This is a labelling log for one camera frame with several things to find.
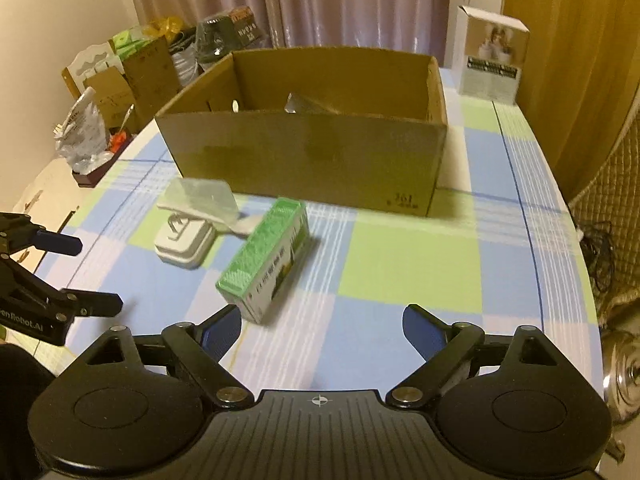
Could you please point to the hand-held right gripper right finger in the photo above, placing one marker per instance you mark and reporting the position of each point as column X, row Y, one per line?
column 422, row 330

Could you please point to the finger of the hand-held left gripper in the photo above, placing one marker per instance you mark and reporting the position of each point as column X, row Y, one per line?
column 95, row 305
column 60, row 244

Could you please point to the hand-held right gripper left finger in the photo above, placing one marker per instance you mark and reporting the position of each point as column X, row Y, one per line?
column 220, row 332

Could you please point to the green and white box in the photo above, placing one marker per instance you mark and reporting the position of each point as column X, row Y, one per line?
column 260, row 255

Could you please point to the white plug adapter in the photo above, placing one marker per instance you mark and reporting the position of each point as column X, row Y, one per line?
column 182, row 247

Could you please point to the clear plastic case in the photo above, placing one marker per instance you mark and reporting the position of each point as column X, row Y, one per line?
column 205, row 195

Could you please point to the large brown cardboard box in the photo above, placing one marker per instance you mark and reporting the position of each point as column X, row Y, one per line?
column 300, row 160

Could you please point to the silver foil bag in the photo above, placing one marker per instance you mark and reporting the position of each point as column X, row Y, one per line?
column 305, row 105

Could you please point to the black lidded food container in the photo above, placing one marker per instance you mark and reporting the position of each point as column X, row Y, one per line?
column 220, row 35

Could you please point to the white side cabinet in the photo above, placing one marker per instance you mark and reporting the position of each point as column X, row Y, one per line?
column 45, row 195

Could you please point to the checked tablecloth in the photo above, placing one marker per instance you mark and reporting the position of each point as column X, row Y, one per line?
column 400, row 270

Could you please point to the dark red tray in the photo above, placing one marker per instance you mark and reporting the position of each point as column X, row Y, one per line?
column 95, row 172

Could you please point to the white plastic bag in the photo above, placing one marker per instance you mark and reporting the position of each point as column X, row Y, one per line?
column 82, row 130

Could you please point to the thin metal utensil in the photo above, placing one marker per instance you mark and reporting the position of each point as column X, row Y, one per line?
column 126, row 119

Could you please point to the white carved chair back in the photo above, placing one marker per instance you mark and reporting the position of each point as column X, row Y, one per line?
column 85, row 62

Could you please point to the small open cardboard box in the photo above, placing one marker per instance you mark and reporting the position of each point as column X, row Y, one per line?
column 150, row 80

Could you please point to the steel kettle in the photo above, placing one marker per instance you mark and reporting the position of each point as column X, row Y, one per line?
column 625, row 375

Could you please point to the green packets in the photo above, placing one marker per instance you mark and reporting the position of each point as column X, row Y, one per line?
column 127, row 40

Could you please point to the grey plastic bag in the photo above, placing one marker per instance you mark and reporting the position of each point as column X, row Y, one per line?
column 187, row 65

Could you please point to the yellow plastic bag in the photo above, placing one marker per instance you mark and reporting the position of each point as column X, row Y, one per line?
column 165, row 27

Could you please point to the quilted brown chair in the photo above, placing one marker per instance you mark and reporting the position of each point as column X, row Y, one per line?
column 617, row 185

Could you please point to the white product carton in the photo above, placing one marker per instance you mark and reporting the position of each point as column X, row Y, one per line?
column 492, row 60

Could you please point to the wooden door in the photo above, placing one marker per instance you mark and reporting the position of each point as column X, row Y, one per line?
column 575, row 60

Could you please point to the pinkish patterned curtain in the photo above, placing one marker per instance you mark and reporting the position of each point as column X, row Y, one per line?
column 325, row 5

